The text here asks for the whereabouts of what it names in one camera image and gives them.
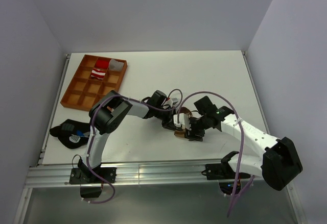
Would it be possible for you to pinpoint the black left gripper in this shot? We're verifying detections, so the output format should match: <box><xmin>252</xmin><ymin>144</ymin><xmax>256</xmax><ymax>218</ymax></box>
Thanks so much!
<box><xmin>154</xmin><ymin>106</ymin><xmax>181</xmax><ymax>134</ymax></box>

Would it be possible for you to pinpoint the brown beige striped sock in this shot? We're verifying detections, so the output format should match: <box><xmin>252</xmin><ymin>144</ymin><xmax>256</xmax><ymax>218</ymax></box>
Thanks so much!
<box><xmin>174</xmin><ymin>107</ymin><xmax>192</xmax><ymax>139</ymax></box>

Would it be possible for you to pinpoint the red white striped sock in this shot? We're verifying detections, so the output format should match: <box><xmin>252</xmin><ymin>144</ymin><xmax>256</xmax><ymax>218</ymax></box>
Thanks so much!
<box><xmin>90</xmin><ymin>68</ymin><xmax>106</xmax><ymax>80</ymax></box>

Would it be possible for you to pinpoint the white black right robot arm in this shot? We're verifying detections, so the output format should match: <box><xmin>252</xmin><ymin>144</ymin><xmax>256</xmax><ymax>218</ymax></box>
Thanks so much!
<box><xmin>186</xmin><ymin>96</ymin><xmax>303</xmax><ymax>191</ymax></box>

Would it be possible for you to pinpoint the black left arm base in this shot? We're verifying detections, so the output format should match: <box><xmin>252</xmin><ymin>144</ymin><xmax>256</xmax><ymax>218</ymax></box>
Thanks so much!
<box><xmin>69</xmin><ymin>167</ymin><xmax>116</xmax><ymax>198</ymax></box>

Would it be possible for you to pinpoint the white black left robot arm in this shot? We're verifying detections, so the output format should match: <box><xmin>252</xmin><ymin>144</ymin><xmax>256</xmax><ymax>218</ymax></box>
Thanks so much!
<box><xmin>78</xmin><ymin>90</ymin><xmax>181</xmax><ymax>183</ymax></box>

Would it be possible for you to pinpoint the rolled grey sock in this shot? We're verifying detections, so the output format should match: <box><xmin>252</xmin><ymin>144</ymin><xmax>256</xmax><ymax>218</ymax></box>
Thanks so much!
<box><xmin>108</xmin><ymin>59</ymin><xmax>124</xmax><ymax>72</ymax></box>

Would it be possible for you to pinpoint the brown wooden compartment tray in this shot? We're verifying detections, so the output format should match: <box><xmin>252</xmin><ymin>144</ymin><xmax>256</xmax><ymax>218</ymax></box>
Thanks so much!
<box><xmin>61</xmin><ymin>55</ymin><xmax>128</xmax><ymax>111</ymax></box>

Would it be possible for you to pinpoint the rolled red sock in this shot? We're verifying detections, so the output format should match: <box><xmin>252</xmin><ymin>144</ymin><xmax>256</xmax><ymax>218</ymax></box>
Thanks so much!
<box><xmin>95</xmin><ymin>59</ymin><xmax>110</xmax><ymax>69</ymax></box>

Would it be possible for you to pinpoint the black patterned sock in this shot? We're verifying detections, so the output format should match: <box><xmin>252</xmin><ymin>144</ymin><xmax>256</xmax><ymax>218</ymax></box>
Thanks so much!
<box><xmin>50</xmin><ymin>119</ymin><xmax>90</xmax><ymax>150</ymax></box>

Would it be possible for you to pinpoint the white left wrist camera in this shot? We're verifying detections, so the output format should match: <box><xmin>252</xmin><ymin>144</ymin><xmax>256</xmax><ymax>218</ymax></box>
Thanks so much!
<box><xmin>166</xmin><ymin>97</ymin><xmax>179</xmax><ymax>107</ymax></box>

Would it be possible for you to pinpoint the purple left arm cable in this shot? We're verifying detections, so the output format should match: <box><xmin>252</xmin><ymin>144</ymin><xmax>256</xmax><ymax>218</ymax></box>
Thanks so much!
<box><xmin>86</xmin><ymin>88</ymin><xmax>182</xmax><ymax>204</ymax></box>

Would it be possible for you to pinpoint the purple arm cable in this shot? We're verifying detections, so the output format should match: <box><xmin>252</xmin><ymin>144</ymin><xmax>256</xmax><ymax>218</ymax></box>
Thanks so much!
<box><xmin>86</xmin><ymin>88</ymin><xmax>182</xmax><ymax>204</ymax></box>
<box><xmin>177</xmin><ymin>90</ymin><xmax>256</xmax><ymax>218</ymax></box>

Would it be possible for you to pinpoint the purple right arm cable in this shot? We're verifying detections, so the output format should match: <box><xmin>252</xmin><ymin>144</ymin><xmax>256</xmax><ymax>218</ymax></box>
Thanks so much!
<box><xmin>177</xmin><ymin>90</ymin><xmax>256</xmax><ymax>218</ymax></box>

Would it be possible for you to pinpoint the aluminium front rail frame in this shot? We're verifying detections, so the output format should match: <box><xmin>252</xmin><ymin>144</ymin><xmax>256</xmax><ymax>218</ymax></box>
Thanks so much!
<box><xmin>24</xmin><ymin>159</ymin><xmax>220</xmax><ymax>189</ymax></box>

